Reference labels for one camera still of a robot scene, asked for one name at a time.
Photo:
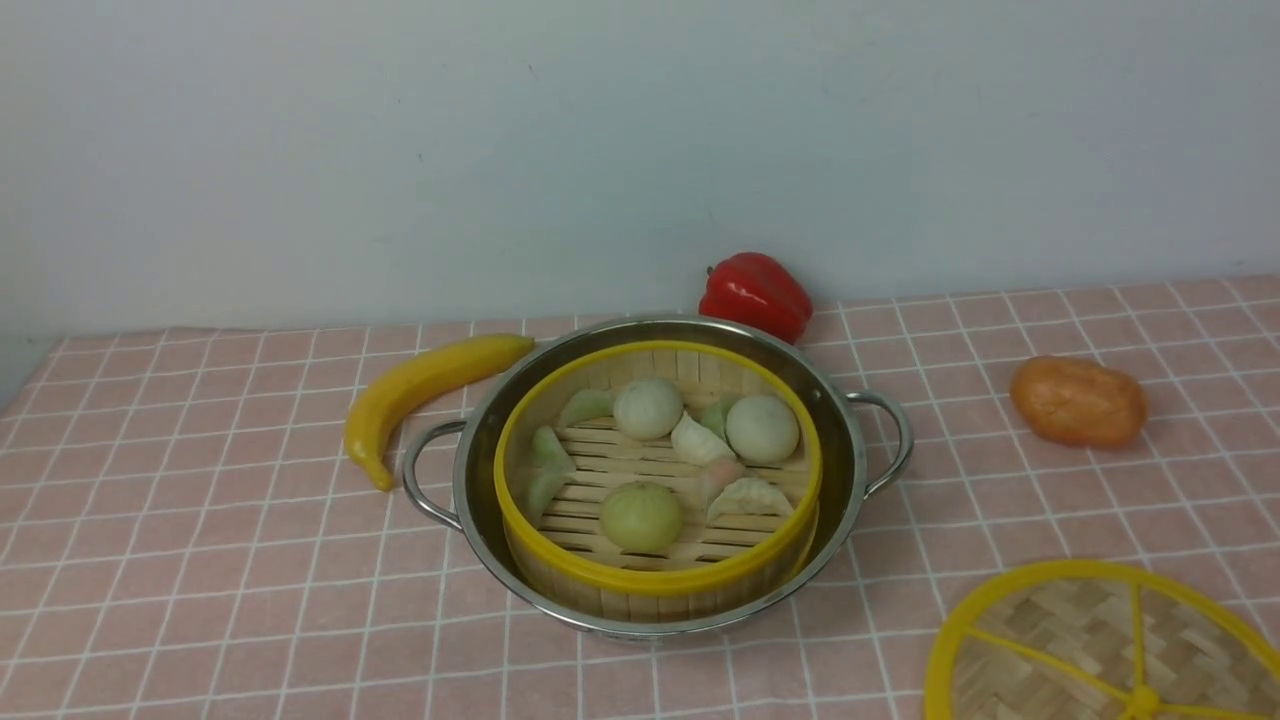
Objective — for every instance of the beige toy dumpling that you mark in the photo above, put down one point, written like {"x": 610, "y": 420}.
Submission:
{"x": 750, "y": 496}

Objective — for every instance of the orange-brown toy potato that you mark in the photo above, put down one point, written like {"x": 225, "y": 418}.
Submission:
{"x": 1078, "y": 402}

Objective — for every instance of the light green toy dumpling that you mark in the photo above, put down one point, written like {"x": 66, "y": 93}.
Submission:
{"x": 552, "y": 469}
{"x": 585, "y": 405}

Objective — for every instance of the white toy bun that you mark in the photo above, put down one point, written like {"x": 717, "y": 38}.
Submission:
{"x": 647, "y": 408}
{"x": 762, "y": 429}

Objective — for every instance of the pink toy dumpling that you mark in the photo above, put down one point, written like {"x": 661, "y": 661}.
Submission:
{"x": 718, "y": 475}

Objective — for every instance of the stainless steel two-handled pot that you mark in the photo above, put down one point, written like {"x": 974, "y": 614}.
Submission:
{"x": 448, "y": 470}

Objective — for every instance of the pale green toy bun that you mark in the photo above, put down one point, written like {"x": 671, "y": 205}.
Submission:
{"x": 642, "y": 517}

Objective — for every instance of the yellow toy banana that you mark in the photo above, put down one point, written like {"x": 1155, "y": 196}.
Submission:
{"x": 393, "y": 396}

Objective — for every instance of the white toy dumpling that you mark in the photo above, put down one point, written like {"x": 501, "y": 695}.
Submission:
{"x": 698, "y": 445}

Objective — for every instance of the red toy bell pepper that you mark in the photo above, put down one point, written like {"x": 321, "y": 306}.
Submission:
{"x": 752, "y": 288}

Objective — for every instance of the yellow woven bamboo steamer lid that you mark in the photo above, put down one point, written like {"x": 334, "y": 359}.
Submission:
{"x": 1086, "y": 639}

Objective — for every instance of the yellow-rimmed bamboo steamer basket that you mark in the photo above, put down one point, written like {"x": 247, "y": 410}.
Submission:
{"x": 714, "y": 566}

